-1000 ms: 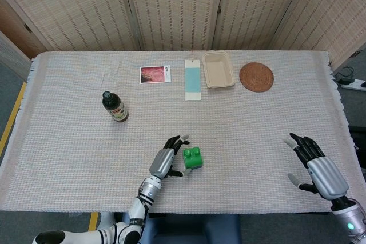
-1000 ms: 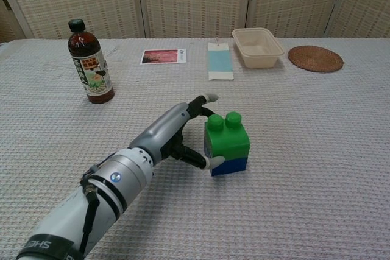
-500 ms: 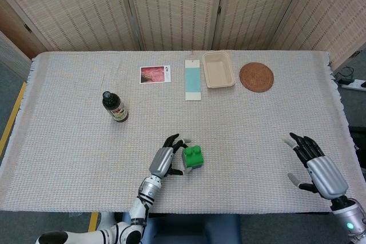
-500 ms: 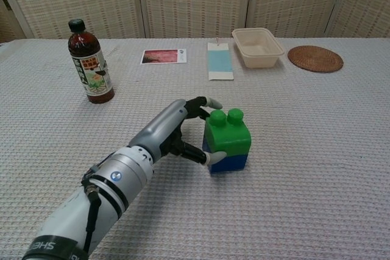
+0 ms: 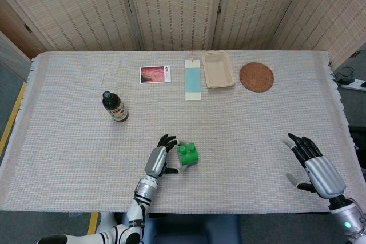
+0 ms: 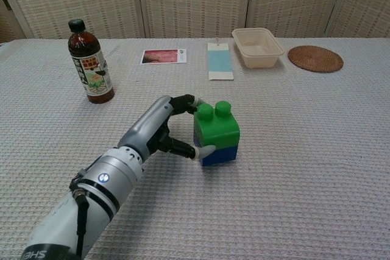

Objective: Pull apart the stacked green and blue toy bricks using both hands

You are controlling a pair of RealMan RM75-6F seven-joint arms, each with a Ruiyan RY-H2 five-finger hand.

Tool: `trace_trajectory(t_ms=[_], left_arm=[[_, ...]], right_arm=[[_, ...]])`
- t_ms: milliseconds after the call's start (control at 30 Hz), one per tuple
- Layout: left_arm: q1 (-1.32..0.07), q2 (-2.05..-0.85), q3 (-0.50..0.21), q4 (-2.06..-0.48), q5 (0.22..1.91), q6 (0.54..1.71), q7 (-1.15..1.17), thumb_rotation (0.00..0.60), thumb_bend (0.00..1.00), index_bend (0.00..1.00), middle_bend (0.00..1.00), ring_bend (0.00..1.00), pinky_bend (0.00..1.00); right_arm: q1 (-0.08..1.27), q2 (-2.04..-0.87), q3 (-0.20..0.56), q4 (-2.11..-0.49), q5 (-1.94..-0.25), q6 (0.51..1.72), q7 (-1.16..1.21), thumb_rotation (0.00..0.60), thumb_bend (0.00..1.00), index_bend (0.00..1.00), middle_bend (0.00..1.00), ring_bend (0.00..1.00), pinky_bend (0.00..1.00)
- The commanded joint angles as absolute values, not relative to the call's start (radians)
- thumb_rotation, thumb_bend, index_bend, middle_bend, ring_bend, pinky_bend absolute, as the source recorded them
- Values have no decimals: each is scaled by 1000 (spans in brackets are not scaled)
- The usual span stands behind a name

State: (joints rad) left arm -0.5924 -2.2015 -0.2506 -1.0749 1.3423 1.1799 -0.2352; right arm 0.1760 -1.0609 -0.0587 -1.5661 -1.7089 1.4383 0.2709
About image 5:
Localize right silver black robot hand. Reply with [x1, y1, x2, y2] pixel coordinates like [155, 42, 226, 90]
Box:
[280, 133, 347, 199]

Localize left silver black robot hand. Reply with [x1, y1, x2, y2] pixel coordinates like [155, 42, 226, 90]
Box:
[144, 134, 189, 178]

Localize white waffle weave tablecloth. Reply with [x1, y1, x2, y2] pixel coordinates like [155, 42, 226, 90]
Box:
[0, 50, 364, 215]

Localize woven folding screen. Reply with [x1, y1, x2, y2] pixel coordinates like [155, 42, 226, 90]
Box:
[0, 0, 366, 69]

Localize round brown woven coaster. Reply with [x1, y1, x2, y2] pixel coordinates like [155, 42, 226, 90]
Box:
[239, 62, 275, 93]

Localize dark sauce bottle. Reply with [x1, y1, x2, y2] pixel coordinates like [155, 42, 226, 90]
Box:
[102, 91, 129, 123]

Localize cream bookmark with blue band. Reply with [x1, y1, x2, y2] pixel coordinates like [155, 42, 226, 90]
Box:
[184, 51, 202, 102]

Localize black cable with adapter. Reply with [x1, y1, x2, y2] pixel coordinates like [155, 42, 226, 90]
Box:
[334, 66, 355, 82]

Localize beige rectangular tray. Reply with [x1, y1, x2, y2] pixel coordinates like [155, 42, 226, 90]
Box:
[201, 50, 236, 89]

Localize white power strip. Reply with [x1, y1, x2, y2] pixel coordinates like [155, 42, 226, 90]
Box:
[340, 79, 366, 92]

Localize red photo card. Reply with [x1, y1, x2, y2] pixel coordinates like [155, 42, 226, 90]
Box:
[139, 65, 172, 85]

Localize blue padded seat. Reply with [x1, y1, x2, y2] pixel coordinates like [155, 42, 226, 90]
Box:
[118, 212, 242, 244]

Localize green toy block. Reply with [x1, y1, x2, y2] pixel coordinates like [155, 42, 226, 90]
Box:
[176, 142, 201, 167]

